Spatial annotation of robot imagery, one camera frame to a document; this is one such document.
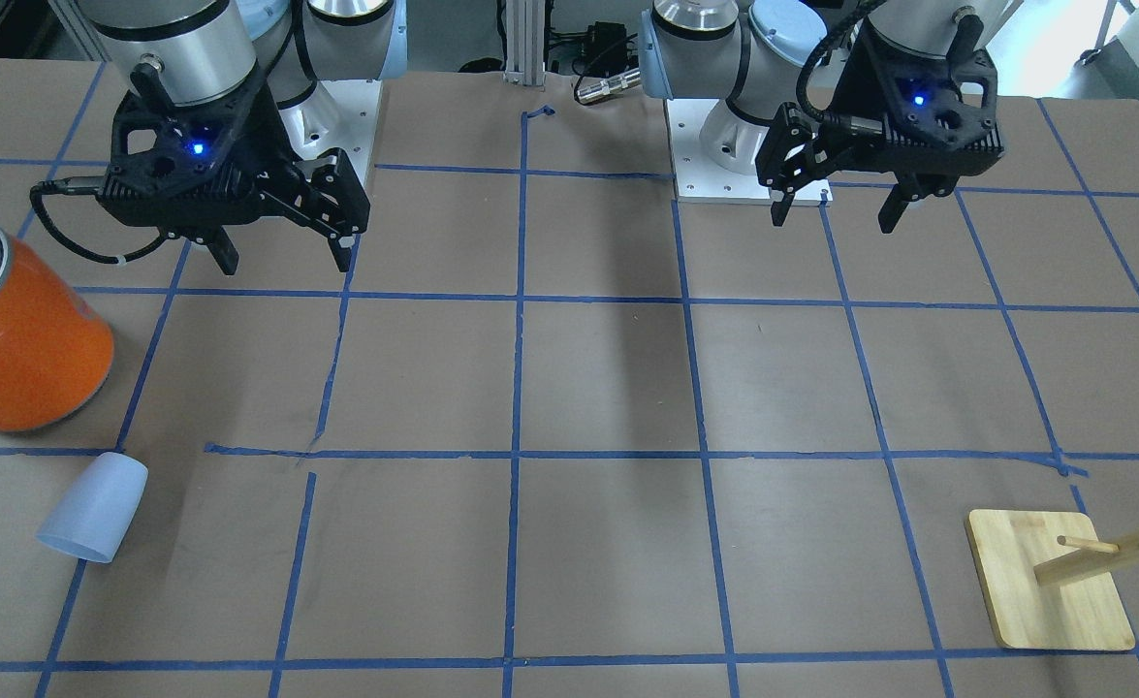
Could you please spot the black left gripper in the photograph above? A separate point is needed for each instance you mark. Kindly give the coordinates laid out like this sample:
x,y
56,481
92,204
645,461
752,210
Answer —
x,y
846,97

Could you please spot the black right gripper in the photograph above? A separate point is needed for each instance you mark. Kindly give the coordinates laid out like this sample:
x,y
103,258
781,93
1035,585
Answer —
x,y
261,138

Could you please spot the light blue plastic cup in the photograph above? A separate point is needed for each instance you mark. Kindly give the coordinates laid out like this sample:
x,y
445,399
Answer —
x,y
91,519

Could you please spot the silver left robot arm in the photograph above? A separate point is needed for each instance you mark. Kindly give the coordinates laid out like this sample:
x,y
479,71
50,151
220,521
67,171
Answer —
x,y
748,53

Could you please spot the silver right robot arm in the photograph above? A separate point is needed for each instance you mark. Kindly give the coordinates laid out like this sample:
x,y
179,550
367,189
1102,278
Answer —
x,y
202,49

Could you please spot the silver cylindrical connector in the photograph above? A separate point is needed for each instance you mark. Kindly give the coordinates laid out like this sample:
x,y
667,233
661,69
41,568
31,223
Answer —
x,y
607,88

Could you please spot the orange cylindrical can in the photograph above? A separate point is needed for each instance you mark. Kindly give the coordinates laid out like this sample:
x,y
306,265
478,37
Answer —
x,y
55,351

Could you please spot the black power adapter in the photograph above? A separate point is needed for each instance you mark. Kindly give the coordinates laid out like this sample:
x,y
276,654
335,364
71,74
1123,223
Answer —
x,y
603,37

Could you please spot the wooden mug tree stand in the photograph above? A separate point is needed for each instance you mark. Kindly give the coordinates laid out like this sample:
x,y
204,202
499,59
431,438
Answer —
x,y
1047,579

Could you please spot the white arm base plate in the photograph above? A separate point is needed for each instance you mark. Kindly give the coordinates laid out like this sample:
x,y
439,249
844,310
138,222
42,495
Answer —
x,y
714,151
344,114

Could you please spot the aluminium frame post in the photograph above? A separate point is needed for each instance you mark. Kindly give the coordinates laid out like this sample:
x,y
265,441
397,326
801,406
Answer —
x,y
524,26

